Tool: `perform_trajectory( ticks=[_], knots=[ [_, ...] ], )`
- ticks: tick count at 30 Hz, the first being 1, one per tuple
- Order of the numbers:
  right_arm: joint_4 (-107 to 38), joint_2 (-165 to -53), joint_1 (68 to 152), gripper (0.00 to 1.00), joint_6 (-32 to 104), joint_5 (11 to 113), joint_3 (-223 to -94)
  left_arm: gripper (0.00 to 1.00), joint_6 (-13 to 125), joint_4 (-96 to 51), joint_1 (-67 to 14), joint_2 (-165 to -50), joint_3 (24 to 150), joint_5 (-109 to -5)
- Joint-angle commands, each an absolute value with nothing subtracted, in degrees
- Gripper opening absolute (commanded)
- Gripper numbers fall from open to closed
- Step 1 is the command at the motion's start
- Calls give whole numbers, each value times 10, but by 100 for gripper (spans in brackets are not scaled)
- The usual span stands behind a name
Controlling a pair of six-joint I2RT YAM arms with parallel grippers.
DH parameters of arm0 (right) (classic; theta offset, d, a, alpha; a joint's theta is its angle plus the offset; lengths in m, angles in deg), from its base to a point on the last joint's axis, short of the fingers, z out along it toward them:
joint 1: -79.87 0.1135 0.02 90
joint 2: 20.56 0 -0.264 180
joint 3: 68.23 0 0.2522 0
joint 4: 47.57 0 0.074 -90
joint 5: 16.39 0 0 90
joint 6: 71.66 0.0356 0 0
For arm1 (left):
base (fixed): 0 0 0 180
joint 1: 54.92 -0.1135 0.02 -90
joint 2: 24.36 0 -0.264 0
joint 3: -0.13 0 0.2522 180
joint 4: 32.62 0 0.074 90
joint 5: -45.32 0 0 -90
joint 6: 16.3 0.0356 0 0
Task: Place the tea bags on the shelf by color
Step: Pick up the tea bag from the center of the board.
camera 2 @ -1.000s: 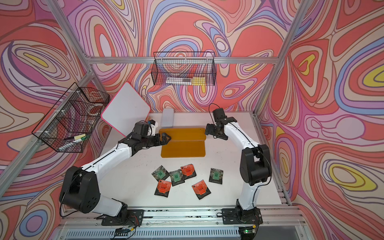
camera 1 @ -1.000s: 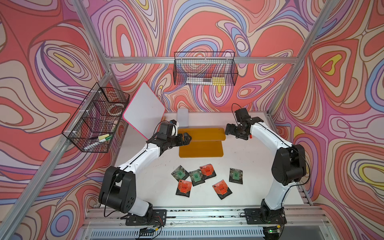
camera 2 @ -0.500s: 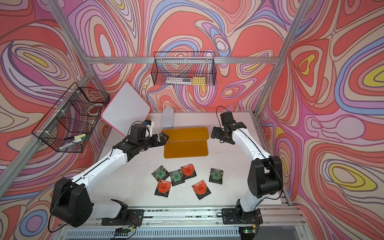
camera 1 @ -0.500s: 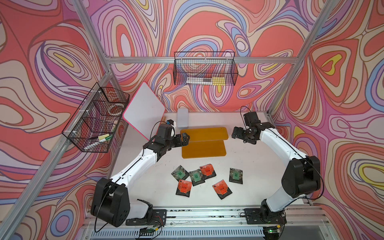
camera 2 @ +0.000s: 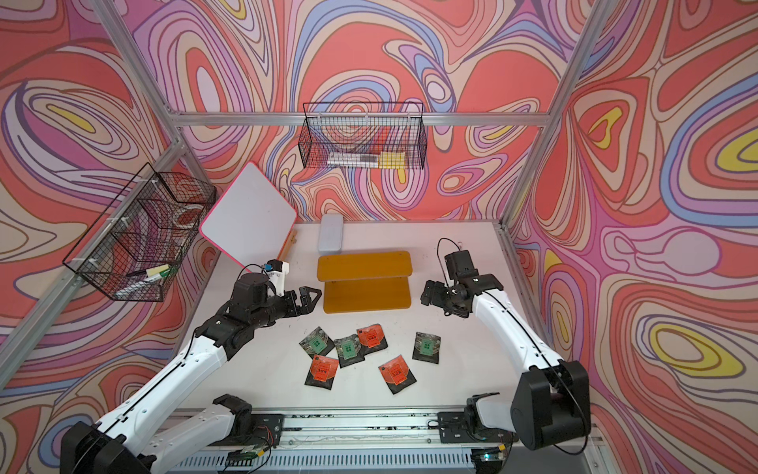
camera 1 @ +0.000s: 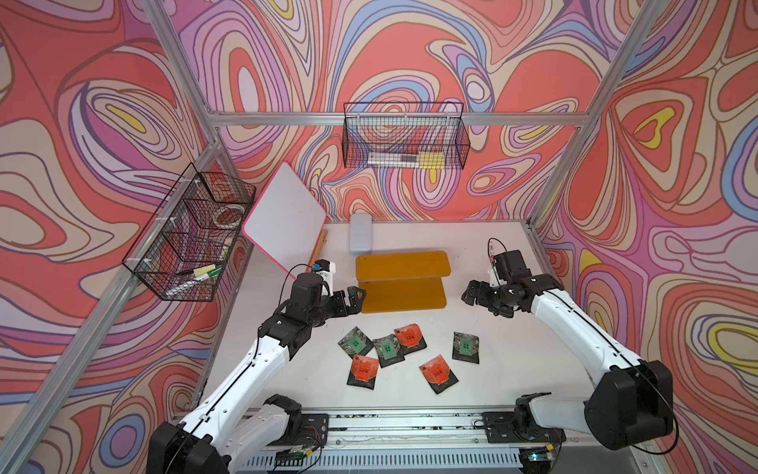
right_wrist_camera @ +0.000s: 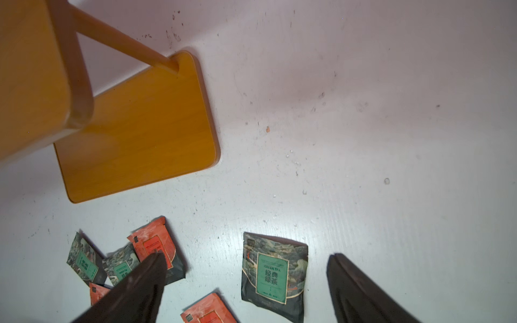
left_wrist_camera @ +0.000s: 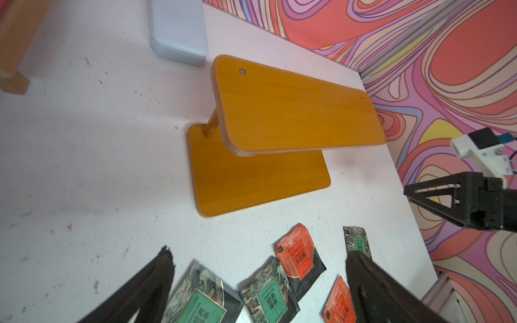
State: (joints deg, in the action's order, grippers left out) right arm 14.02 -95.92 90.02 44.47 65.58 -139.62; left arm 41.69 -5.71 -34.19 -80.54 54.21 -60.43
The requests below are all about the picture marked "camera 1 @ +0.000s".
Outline yellow wooden two-tier shelf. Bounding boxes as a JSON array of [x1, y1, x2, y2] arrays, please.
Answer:
[[355, 251, 451, 314]]

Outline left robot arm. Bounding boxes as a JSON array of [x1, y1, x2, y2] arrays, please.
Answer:
[[146, 272, 366, 473]]

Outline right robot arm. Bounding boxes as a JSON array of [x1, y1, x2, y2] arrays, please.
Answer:
[[461, 251, 679, 450]]

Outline red tea bag lower left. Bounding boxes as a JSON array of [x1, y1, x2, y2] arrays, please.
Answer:
[[347, 355, 380, 390]]

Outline red tea bag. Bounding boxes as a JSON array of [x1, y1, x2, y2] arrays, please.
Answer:
[[347, 355, 380, 390], [420, 355, 459, 394], [394, 323, 428, 356]]

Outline red tea bag upper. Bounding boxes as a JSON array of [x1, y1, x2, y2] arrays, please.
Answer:
[[394, 323, 428, 356]]

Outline red tea bag lower right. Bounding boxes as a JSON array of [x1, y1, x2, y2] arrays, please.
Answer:
[[420, 355, 459, 394]]

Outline wooden easel stand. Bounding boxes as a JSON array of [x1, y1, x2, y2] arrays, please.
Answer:
[[309, 228, 328, 267]]

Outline white plastic box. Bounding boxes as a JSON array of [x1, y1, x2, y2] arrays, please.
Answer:
[[349, 213, 373, 256]]

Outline white board with pink edge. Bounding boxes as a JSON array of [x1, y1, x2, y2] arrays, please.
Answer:
[[242, 162, 327, 271]]

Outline yellow sticky notes in basket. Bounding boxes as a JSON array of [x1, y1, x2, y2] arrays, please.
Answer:
[[418, 151, 446, 170]]

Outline green yellow markers in basket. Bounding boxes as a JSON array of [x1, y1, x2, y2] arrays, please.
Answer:
[[176, 264, 223, 280]]

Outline tape roll in basket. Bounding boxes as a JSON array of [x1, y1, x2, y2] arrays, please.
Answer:
[[211, 203, 245, 230]]

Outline black wire basket left wall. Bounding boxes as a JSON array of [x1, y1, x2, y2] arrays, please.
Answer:
[[122, 164, 257, 302]]

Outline black wire basket wall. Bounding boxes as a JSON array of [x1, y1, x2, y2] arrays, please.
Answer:
[[122, 164, 257, 302], [341, 99, 471, 170]]

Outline black wire basket back wall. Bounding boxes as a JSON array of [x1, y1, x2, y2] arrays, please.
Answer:
[[341, 99, 471, 170]]

